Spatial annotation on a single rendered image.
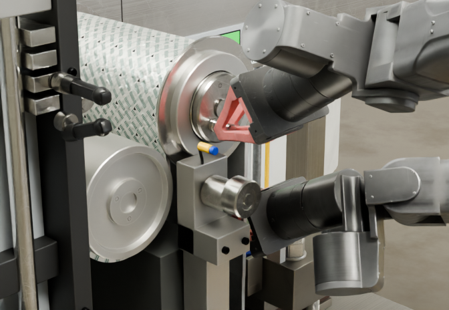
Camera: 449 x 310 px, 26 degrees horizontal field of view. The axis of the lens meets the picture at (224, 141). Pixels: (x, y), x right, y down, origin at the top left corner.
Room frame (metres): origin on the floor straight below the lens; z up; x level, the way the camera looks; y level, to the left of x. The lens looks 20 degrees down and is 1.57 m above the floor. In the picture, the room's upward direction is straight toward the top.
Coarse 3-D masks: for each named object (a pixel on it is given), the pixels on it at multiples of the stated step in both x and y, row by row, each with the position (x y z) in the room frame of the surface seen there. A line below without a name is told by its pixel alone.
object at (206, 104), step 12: (216, 72) 0.98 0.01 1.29; (204, 84) 0.96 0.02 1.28; (216, 84) 0.96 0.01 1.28; (228, 84) 0.98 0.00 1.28; (192, 96) 0.95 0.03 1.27; (204, 96) 0.95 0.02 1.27; (216, 96) 0.96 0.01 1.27; (192, 108) 0.95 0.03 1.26; (204, 108) 0.95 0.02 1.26; (216, 108) 0.96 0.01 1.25; (192, 120) 0.95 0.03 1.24; (204, 120) 0.95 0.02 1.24; (240, 120) 0.99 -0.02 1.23; (204, 132) 0.95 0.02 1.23
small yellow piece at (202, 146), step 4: (200, 144) 0.90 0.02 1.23; (204, 144) 0.90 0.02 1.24; (208, 144) 0.90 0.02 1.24; (200, 148) 0.90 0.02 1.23; (204, 148) 0.90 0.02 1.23; (208, 148) 0.90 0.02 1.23; (212, 148) 0.89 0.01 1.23; (216, 148) 0.89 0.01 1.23; (200, 152) 0.92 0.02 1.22; (208, 152) 0.90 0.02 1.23; (212, 152) 0.89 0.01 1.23; (216, 152) 0.89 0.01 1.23; (200, 156) 0.92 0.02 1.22; (200, 160) 0.92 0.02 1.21
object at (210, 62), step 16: (192, 64) 0.96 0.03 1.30; (208, 64) 0.97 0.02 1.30; (224, 64) 0.99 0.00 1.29; (240, 64) 1.00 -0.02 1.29; (192, 80) 0.95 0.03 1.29; (176, 96) 0.94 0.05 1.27; (176, 112) 0.94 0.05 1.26; (176, 128) 0.94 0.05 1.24; (192, 144) 0.95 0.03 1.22; (224, 144) 0.99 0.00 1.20
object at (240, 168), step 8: (240, 144) 1.04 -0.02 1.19; (240, 152) 1.04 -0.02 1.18; (232, 160) 1.04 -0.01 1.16; (240, 160) 1.04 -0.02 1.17; (232, 168) 1.04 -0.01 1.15; (240, 168) 1.04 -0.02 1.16; (232, 176) 1.04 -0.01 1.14; (176, 184) 1.11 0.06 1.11; (176, 192) 1.11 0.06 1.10; (176, 200) 1.11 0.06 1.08; (176, 208) 1.11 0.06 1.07; (168, 216) 1.12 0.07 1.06; (176, 216) 1.11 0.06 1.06; (240, 256) 1.03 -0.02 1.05; (232, 264) 1.04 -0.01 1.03; (240, 264) 1.03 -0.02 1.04; (232, 272) 1.04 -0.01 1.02; (240, 272) 1.03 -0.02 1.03
